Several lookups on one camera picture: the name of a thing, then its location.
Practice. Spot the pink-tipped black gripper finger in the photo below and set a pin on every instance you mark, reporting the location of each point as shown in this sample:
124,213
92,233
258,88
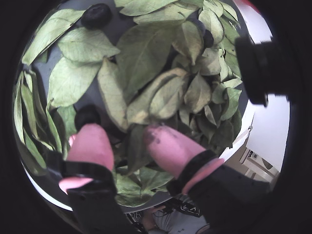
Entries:
170,146
91,143

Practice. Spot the dark blueberry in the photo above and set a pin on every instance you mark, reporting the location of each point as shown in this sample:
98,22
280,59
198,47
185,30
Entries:
86,117
96,15
208,40

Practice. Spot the grey round bowl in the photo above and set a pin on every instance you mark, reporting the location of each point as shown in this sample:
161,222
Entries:
40,73

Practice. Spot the yellowish green leaf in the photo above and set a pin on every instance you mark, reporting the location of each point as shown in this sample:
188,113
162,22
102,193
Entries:
156,97

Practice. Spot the thin wooden stick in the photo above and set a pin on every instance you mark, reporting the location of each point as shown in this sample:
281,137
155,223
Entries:
245,136

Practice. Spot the narrow green leaf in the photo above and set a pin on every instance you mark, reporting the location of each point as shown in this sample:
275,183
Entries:
26,104

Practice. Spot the beige cabinet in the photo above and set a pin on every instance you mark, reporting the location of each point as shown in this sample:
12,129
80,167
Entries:
258,163

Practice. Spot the large green leaf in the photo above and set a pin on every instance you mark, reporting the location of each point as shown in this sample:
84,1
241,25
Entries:
146,56

